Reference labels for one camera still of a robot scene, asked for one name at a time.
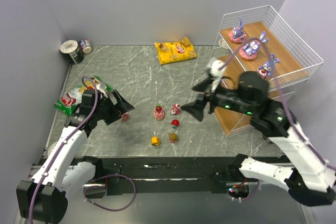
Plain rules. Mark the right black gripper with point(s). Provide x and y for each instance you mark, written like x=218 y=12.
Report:
x=207 y=98

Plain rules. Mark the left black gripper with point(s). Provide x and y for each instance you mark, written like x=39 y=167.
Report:
x=109 y=107

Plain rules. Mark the strawberry cake slice toy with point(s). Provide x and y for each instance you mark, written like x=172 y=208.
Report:
x=125 y=116

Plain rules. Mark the purple bunny with cupcake toy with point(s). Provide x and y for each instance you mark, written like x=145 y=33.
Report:
x=265 y=70

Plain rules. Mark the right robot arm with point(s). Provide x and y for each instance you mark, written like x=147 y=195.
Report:
x=311 y=179

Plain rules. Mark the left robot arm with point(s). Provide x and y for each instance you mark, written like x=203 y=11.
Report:
x=45 y=197

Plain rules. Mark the Chobani yogurt cup behind shelf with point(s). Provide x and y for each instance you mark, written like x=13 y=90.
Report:
x=222 y=43

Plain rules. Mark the pink bear strawberry donut toy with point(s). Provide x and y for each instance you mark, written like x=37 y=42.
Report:
x=159 y=112

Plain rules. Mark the yellow duck toy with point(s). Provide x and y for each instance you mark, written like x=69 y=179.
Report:
x=155 y=141

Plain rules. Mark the green chips bag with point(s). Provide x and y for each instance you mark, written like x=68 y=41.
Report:
x=72 y=98

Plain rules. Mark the yellow Lays chips bag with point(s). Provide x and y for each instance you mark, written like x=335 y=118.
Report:
x=171 y=52

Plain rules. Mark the small blue white cup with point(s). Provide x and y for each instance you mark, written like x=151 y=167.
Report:
x=85 y=46

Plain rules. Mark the Chobani yogurt cup front left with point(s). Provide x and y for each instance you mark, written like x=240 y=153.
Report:
x=51 y=148

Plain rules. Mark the tin can front right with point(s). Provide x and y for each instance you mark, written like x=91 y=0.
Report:
x=267 y=140

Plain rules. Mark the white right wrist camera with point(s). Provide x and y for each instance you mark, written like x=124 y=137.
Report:
x=216 y=69

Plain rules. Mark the white wire wooden shelf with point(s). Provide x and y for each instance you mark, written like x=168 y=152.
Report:
x=288 y=64

